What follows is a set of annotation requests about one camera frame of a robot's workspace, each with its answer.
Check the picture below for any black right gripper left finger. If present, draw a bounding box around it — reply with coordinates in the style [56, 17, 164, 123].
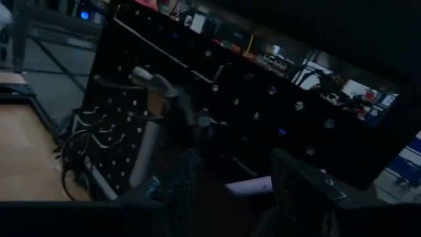
[0, 149, 205, 237]

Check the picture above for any steel double pegboard hook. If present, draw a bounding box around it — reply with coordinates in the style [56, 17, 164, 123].
[91, 131, 128, 149]
[80, 107, 109, 128]

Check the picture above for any blue storage cart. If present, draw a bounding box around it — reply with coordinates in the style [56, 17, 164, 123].
[387, 131, 421, 192]

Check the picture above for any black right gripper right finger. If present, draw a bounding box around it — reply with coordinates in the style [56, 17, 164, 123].
[272, 147, 421, 237]

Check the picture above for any grey metal workbench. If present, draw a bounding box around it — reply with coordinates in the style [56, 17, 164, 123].
[11, 3, 103, 72]

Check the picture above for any black pegboard tool cart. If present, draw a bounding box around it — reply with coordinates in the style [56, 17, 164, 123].
[57, 0, 421, 202]

